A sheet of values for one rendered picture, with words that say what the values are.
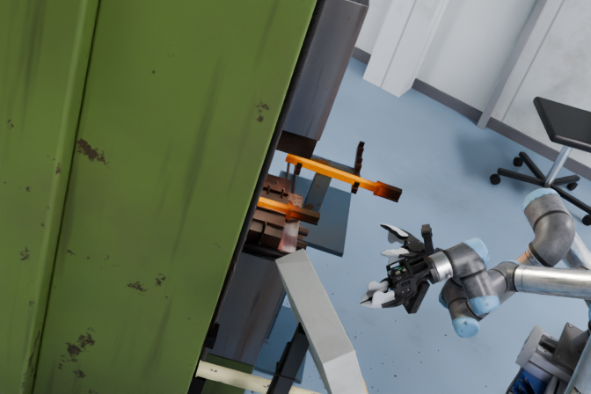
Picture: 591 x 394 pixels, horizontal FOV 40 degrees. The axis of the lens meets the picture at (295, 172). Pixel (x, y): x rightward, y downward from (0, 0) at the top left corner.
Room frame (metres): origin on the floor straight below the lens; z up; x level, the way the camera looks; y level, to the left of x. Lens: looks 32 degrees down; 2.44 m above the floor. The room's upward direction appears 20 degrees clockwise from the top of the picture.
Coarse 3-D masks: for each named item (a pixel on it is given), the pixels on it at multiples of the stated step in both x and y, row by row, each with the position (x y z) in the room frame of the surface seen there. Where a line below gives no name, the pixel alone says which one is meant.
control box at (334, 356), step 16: (288, 256) 1.61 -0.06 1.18; (304, 256) 1.61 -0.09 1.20; (288, 272) 1.56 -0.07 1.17; (304, 272) 1.56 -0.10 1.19; (288, 288) 1.51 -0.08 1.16; (304, 288) 1.51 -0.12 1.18; (320, 288) 1.51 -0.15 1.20; (304, 304) 1.46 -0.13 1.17; (320, 304) 1.46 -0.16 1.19; (304, 320) 1.42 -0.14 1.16; (320, 320) 1.42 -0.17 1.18; (336, 320) 1.42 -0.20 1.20; (320, 336) 1.38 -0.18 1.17; (336, 336) 1.38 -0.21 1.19; (320, 352) 1.34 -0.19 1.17; (336, 352) 1.34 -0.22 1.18; (352, 352) 1.34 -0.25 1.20; (320, 368) 1.40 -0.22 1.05; (336, 368) 1.33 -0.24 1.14; (352, 368) 1.35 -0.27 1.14; (336, 384) 1.34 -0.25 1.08; (352, 384) 1.36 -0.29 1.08
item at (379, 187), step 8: (288, 160) 2.40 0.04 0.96; (296, 160) 2.40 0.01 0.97; (304, 160) 2.41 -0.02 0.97; (312, 168) 2.40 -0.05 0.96; (320, 168) 2.40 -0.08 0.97; (328, 168) 2.42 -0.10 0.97; (328, 176) 2.40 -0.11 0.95; (336, 176) 2.40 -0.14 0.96; (344, 176) 2.40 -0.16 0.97; (352, 176) 2.42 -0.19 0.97; (352, 184) 2.41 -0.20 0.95; (360, 184) 2.41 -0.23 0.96; (368, 184) 2.41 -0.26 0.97; (376, 184) 2.42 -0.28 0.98; (384, 184) 2.43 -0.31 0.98; (376, 192) 2.40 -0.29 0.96; (384, 192) 2.42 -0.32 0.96; (392, 192) 2.42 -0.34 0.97; (400, 192) 2.41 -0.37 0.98; (392, 200) 2.41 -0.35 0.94
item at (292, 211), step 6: (264, 198) 2.06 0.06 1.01; (264, 204) 2.03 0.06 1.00; (270, 204) 2.04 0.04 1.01; (276, 204) 2.05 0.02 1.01; (282, 204) 2.06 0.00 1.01; (288, 204) 2.06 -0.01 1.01; (282, 210) 2.04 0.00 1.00; (288, 210) 2.03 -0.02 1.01; (294, 210) 2.04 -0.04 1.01; (300, 210) 2.06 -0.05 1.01; (306, 210) 2.07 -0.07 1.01; (288, 216) 2.03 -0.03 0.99; (294, 216) 2.05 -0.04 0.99; (300, 216) 2.05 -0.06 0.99; (306, 216) 2.06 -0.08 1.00; (312, 216) 2.05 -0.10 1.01; (318, 216) 2.06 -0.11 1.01; (306, 222) 2.05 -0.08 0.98; (312, 222) 2.05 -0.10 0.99
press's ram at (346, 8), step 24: (336, 0) 1.87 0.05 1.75; (360, 0) 1.90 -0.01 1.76; (336, 24) 1.88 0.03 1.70; (360, 24) 1.88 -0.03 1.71; (312, 48) 1.87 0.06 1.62; (336, 48) 1.88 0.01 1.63; (312, 72) 1.87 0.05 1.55; (336, 72) 1.88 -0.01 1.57; (312, 96) 1.88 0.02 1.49; (288, 120) 1.87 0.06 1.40; (312, 120) 1.88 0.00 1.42
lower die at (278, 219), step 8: (264, 192) 2.11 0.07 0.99; (272, 200) 2.08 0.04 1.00; (280, 200) 2.10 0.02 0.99; (256, 208) 2.02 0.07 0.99; (264, 208) 2.02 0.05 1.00; (272, 208) 2.03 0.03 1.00; (256, 216) 1.98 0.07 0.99; (264, 216) 1.99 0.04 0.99; (272, 216) 2.01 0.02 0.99; (280, 216) 2.02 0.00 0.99; (256, 224) 1.95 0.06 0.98; (272, 224) 1.97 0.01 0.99; (280, 224) 1.98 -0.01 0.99; (248, 232) 1.92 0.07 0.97; (256, 232) 1.92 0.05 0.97; (272, 232) 1.94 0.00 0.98; (280, 232) 1.96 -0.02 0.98; (256, 240) 1.92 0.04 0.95; (264, 240) 1.93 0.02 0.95; (272, 240) 1.93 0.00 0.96; (280, 240) 1.93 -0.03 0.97
